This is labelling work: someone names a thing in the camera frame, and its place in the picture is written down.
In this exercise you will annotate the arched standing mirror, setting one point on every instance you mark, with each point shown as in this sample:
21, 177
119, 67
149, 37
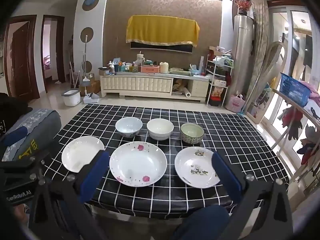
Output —
268, 62

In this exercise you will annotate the cardboard box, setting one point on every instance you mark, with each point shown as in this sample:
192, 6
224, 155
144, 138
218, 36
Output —
95, 86

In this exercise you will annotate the patterned beige curtain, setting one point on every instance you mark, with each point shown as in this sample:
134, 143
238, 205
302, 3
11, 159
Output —
260, 30

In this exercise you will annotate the black checked tablecloth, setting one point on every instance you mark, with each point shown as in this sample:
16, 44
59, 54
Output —
175, 192

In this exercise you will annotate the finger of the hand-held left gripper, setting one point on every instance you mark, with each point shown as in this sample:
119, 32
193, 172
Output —
15, 135
35, 145

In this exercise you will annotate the yellow cloth cover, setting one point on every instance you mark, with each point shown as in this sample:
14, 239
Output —
162, 30

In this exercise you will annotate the hanging red garment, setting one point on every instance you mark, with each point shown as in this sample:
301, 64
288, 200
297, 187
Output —
290, 120

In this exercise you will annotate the clothes drying rack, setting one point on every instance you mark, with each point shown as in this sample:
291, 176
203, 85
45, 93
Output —
303, 112

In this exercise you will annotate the blue patterned white bowl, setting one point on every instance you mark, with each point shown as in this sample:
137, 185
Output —
128, 127

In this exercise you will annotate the white lidded cup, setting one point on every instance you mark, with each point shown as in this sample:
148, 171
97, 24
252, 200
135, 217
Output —
140, 58

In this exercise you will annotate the cream TV cabinet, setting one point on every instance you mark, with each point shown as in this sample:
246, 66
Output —
135, 83

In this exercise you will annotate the silver tower air conditioner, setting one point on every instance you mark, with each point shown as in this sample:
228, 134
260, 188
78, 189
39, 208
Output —
241, 55

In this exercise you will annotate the black television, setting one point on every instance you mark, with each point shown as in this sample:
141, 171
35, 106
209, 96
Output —
160, 46

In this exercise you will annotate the white dustpan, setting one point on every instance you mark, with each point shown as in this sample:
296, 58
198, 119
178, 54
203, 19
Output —
90, 98

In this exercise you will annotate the pink box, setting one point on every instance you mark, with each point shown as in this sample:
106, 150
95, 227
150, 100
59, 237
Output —
150, 69

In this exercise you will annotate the green patterned bowl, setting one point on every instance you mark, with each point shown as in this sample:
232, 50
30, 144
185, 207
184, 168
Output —
192, 135

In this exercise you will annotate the brown door frame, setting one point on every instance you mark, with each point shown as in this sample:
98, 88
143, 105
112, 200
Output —
61, 55

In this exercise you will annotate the white lidded bin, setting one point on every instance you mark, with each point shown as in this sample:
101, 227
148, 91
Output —
71, 98

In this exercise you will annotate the pink bag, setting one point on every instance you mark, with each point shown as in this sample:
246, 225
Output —
236, 103

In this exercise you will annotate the white metal shelf rack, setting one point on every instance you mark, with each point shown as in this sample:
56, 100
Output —
219, 75

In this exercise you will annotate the blue round wall plate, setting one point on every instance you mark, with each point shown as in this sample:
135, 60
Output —
90, 1

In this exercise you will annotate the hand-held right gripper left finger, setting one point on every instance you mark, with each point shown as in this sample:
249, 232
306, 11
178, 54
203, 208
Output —
96, 172

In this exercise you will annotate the brown round wall disc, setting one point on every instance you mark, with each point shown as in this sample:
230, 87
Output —
87, 32
88, 67

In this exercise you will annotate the plain white plate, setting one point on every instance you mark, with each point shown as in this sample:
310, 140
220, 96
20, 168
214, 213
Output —
80, 152

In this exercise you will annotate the cream jar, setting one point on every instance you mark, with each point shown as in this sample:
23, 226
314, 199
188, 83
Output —
164, 68

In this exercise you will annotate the green folded cloth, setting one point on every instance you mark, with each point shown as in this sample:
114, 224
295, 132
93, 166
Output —
180, 71

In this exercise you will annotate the plain white bowl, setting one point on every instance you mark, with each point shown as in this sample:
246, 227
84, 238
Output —
160, 130

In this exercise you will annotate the white mop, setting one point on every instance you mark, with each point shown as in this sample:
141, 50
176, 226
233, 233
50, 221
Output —
86, 79

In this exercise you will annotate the pink clothes pile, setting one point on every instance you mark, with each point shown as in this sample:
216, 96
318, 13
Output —
311, 87

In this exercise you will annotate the person's right leg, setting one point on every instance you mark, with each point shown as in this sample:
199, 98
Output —
202, 222

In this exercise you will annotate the blue plastic basket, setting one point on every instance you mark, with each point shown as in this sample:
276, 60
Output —
293, 90

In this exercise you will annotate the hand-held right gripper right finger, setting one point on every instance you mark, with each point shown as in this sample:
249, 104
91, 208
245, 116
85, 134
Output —
225, 177

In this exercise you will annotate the pink flower white plate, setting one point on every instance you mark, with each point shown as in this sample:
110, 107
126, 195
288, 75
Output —
137, 162

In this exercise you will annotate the black cloth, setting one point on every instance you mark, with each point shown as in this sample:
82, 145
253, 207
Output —
12, 110

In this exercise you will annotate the brown wooden door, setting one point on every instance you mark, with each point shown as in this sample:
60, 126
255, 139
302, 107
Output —
22, 60

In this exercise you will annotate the white paper roll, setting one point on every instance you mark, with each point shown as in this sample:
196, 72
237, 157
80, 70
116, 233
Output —
186, 93

